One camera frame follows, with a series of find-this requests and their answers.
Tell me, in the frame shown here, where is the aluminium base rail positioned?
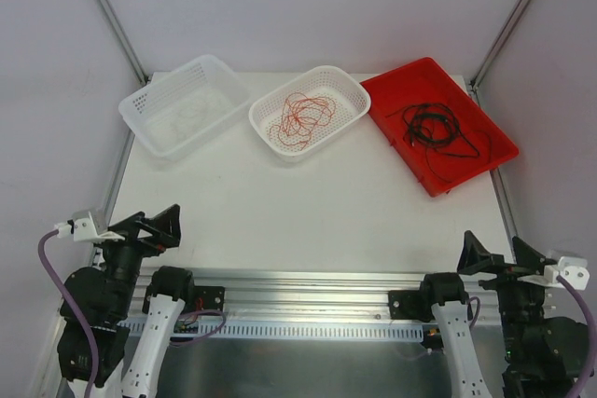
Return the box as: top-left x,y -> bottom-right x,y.
55,267 -> 556,324

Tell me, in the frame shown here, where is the red plastic tray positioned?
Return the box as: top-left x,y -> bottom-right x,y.
362,57 -> 519,198

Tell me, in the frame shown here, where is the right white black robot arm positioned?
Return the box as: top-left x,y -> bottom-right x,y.
414,230 -> 596,397

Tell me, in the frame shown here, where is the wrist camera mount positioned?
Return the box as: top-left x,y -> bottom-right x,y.
54,209 -> 122,243
516,254 -> 590,291

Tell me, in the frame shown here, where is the aluminium frame post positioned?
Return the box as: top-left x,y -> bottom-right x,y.
469,0 -> 534,93
94,0 -> 150,86

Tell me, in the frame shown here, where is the white perforated oval basket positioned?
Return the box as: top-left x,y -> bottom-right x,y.
248,65 -> 371,163

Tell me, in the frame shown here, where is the right aluminium frame post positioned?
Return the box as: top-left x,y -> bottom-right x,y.
469,0 -> 534,93

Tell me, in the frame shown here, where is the translucent white rectangular basket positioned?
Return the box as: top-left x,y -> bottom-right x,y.
118,55 -> 251,161

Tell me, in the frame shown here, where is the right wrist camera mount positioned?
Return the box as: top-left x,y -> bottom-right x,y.
516,254 -> 590,291

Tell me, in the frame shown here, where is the white slotted cable duct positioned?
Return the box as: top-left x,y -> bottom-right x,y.
120,318 -> 423,343

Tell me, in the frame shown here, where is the left aluminium frame post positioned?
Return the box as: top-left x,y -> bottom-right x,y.
94,0 -> 150,86

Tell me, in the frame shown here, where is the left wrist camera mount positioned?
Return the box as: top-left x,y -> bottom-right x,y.
54,209 -> 122,243

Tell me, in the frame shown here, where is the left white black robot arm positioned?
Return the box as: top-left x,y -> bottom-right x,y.
58,204 -> 196,397

